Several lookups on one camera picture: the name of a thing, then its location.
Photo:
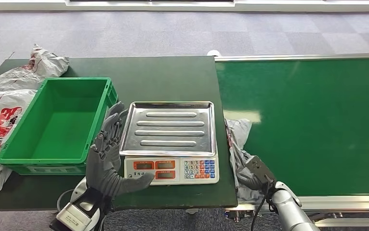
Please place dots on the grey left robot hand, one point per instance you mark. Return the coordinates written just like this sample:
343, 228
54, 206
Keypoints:
103, 172

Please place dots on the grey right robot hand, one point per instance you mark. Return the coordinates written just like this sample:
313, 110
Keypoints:
251, 184

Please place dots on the grey courier package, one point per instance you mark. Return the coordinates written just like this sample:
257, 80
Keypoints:
240, 130

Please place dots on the grey package with red print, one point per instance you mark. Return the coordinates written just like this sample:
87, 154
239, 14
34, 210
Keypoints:
44, 65

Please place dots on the green plastic crate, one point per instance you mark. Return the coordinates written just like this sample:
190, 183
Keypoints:
60, 127

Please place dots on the electronic scale with steel pan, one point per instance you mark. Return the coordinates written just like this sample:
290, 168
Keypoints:
171, 172

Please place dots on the green conveyor belt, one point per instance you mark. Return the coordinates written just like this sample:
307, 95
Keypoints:
315, 127

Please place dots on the white round cap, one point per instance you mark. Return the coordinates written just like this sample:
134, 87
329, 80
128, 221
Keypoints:
214, 53

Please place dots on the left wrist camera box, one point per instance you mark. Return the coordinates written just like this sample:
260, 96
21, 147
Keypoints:
74, 216

